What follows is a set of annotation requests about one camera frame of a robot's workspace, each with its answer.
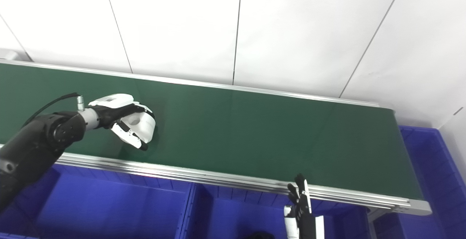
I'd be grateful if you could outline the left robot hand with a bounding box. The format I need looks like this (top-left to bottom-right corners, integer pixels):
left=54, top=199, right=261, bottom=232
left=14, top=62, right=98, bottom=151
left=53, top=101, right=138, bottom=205
left=88, top=93, right=156, bottom=152

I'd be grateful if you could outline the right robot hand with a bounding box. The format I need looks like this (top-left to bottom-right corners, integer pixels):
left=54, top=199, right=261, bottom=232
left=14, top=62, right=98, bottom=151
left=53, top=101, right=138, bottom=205
left=284, top=173, right=325, bottom=239

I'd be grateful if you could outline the white cylindrical plastic part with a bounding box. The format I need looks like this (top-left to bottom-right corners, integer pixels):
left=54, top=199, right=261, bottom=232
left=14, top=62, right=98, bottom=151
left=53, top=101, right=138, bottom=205
left=122, top=111, right=157, bottom=145

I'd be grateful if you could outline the black plastic part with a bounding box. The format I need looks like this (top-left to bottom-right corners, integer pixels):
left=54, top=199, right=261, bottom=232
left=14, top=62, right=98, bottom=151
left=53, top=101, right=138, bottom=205
left=248, top=231, right=276, bottom=239

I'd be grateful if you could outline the blue plastic bin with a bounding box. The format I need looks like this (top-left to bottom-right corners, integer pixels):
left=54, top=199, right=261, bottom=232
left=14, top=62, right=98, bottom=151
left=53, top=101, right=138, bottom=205
left=0, top=162, right=194, bottom=239
left=177, top=183, right=372, bottom=239
left=371, top=125, right=466, bottom=239

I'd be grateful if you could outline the green conveyor belt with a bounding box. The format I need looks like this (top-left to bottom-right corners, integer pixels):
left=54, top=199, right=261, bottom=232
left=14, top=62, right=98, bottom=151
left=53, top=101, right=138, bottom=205
left=0, top=63, right=425, bottom=200

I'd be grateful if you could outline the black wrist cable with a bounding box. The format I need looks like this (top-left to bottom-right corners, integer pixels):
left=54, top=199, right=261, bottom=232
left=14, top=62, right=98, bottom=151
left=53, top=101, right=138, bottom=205
left=22, top=93, right=84, bottom=128

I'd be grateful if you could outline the aluminium conveyor side rail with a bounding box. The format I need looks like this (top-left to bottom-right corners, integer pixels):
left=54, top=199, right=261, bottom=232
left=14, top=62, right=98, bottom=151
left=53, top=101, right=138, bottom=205
left=0, top=59, right=396, bottom=113
left=55, top=153, right=432, bottom=216

